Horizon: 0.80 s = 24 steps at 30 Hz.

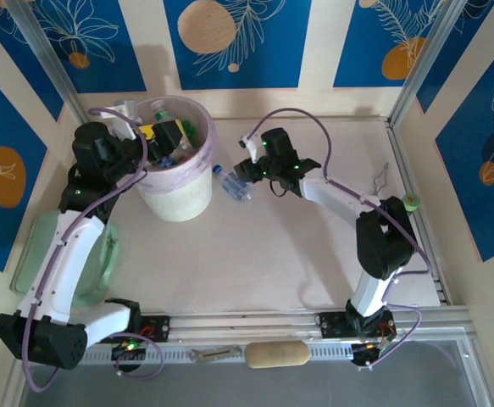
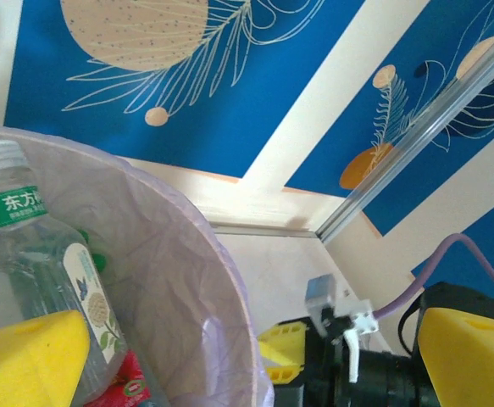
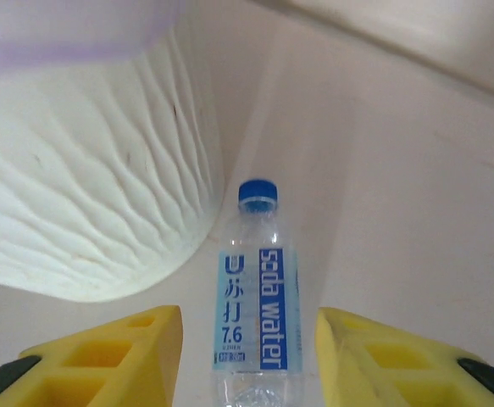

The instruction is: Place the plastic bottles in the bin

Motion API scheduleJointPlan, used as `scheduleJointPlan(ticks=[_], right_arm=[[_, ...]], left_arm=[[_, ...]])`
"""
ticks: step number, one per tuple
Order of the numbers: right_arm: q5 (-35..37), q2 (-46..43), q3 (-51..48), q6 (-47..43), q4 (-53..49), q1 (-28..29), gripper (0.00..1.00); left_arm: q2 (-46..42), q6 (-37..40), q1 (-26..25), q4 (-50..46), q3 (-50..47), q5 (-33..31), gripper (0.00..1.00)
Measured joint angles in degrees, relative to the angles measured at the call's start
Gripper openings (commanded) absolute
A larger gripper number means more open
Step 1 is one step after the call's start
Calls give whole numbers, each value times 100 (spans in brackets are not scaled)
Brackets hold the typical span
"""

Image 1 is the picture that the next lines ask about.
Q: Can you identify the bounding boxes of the white round bin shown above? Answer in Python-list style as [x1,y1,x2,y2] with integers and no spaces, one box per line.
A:
[136,163,214,223]

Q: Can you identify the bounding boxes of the translucent pink bucket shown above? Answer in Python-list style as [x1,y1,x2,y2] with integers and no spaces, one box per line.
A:
[134,96,220,196]

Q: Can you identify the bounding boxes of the light green plastic tray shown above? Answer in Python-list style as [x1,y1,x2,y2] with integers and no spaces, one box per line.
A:
[8,210,123,307]

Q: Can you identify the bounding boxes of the beige sponge pad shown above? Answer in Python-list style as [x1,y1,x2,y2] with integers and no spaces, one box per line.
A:
[244,340,311,370]

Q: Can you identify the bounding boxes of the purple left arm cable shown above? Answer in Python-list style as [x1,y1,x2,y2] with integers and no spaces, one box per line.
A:
[21,108,165,393]

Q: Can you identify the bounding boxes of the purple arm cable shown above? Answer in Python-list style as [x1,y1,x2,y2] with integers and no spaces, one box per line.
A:
[240,108,434,372]
[21,108,165,393]

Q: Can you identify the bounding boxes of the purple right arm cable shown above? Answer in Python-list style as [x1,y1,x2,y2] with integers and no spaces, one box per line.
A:
[240,108,434,372]

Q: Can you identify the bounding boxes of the metal wire tongs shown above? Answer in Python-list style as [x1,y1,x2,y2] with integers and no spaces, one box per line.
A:
[372,163,391,196]

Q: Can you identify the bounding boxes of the aluminium left frame post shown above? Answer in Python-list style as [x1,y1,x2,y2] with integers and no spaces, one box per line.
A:
[4,0,95,131]

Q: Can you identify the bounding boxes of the aluminium frame post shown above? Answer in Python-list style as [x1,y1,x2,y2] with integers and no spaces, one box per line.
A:
[386,0,464,131]
[4,0,95,131]

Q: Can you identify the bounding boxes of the aluminium right side rail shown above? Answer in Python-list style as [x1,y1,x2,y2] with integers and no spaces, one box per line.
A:
[385,120,451,309]

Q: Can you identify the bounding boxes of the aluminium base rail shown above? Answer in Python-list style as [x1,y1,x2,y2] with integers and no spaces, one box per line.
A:
[11,307,483,368]

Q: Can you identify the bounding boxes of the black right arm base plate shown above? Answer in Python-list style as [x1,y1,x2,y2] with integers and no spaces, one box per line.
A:
[319,311,397,340]

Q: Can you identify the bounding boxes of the aluminium right frame post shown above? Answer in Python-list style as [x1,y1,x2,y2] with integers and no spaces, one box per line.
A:
[386,0,464,131]

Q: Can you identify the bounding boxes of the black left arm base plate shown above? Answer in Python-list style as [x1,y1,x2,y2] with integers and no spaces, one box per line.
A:
[92,314,172,344]

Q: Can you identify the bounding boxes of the flat metal bracket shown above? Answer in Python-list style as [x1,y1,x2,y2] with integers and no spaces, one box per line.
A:
[188,345,243,364]

